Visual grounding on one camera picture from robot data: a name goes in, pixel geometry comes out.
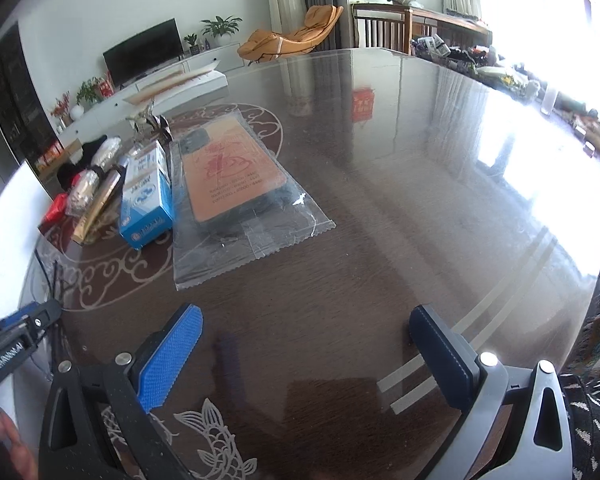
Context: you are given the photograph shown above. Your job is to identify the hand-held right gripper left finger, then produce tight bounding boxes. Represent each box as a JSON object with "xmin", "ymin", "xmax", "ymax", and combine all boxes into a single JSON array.
[{"xmin": 39, "ymin": 302, "xmax": 203, "ymax": 480}]

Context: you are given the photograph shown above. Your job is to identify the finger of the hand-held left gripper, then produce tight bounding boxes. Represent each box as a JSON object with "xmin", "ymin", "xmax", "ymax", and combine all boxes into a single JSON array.
[{"xmin": 0, "ymin": 299, "xmax": 63, "ymax": 356}]

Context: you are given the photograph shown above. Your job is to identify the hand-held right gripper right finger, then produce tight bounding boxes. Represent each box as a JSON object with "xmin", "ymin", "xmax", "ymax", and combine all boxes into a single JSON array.
[{"xmin": 410, "ymin": 304, "xmax": 573, "ymax": 480}]

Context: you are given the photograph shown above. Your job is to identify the white storage box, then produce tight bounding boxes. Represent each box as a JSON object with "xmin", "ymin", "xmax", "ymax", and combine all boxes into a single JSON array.
[{"xmin": 0, "ymin": 159, "xmax": 66, "ymax": 341}]

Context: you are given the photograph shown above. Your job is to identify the red pointed packet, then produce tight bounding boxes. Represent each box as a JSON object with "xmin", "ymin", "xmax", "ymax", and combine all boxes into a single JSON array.
[{"xmin": 41, "ymin": 193, "xmax": 72, "ymax": 226}]

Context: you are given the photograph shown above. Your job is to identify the gold slim package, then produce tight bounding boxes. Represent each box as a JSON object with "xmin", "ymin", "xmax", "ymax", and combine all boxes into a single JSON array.
[{"xmin": 71, "ymin": 166, "xmax": 127, "ymax": 246}]

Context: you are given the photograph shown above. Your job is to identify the bagged bundle of sticks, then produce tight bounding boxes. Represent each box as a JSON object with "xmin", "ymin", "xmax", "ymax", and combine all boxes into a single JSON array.
[{"xmin": 64, "ymin": 137, "xmax": 123, "ymax": 218}]

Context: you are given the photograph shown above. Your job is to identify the blue white carton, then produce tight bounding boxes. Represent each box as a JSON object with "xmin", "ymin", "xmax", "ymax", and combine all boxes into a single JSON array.
[{"xmin": 117, "ymin": 140, "xmax": 175, "ymax": 250}]

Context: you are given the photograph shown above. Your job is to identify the orange phone case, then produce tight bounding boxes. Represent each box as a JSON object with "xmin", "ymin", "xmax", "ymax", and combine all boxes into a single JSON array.
[{"xmin": 171, "ymin": 110, "xmax": 336, "ymax": 291}]

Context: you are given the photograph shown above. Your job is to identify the person's left hand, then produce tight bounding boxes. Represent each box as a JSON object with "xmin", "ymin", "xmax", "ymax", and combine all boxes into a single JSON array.
[{"xmin": 0, "ymin": 410, "xmax": 38, "ymax": 480}]

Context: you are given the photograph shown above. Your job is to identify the black velvet scrunchie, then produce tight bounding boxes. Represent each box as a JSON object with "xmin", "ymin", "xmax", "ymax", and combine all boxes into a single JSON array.
[{"xmin": 55, "ymin": 134, "xmax": 110, "ymax": 192}]

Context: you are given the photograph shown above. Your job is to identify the patterned clothing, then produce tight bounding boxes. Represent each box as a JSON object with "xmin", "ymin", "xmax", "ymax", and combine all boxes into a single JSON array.
[{"xmin": 560, "ymin": 240, "xmax": 600, "ymax": 480}]

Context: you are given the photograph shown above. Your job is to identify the orange snack boxes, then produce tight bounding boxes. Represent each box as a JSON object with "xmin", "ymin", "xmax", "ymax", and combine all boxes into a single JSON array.
[{"xmin": 34, "ymin": 142, "xmax": 68, "ymax": 171}]

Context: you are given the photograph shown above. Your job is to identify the white vase with red flowers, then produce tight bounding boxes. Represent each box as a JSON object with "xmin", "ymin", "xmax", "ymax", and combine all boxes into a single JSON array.
[{"xmin": 50, "ymin": 92, "xmax": 86, "ymax": 122}]

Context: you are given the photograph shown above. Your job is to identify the dark display cabinet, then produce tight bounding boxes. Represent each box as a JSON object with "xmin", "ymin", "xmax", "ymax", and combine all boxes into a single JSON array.
[{"xmin": 0, "ymin": 22, "xmax": 53, "ymax": 183}]

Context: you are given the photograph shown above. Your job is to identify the white TV cabinet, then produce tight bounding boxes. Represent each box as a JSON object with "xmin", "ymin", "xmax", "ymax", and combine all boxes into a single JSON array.
[{"xmin": 55, "ymin": 42, "xmax": 246, "ymax": 136}]

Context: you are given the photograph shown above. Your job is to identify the silver fish ornament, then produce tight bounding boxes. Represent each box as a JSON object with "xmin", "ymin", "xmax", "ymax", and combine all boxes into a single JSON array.
[{"xmin": 125, "ymin": 100, "xmax": 173, "ymax": 143}]

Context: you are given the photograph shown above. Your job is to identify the bushy green plant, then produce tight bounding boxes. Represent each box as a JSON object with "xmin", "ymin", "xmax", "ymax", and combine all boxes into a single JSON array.
[{"xmin": 75, "ymin": 77, "xmax": 103, "ymax": 108}]

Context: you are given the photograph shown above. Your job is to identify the black television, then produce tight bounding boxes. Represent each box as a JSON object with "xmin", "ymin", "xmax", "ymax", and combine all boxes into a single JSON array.
[{"xmin": 102, "ymin": 18, "xmax": 185, "ymax": 87}]

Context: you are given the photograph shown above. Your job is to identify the row of small cluttered things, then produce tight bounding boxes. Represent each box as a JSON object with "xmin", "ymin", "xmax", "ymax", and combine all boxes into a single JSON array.
[{"xmin": 412, "ymin": 35, "xmax": 600, "ymax": 161}]

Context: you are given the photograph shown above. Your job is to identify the large leafy potted plant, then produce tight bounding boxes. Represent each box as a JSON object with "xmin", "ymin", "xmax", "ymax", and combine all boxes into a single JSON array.
[{"xmin": 200, "ymin": 15, "xmax": 243, "ymax": 47}]

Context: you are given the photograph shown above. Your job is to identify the wooden sideboard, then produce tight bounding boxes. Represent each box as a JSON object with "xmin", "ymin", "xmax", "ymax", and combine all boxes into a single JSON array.
[{"xmin": 410, "ymin": 7, "xmax": 493, "ymax": 53}]

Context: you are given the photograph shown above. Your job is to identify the wooden chair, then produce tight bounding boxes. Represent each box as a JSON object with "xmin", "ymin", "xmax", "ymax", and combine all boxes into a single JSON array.
[{"xmin": 352, "ymin": 2, "xmax": 413, "ymax": 53}]

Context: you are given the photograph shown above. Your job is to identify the orange lounge chair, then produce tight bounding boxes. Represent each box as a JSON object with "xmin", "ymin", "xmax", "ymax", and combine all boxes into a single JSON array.
[{"xmin": 237, "ymin": 5, "xmax": 345, "ymax": 63}]

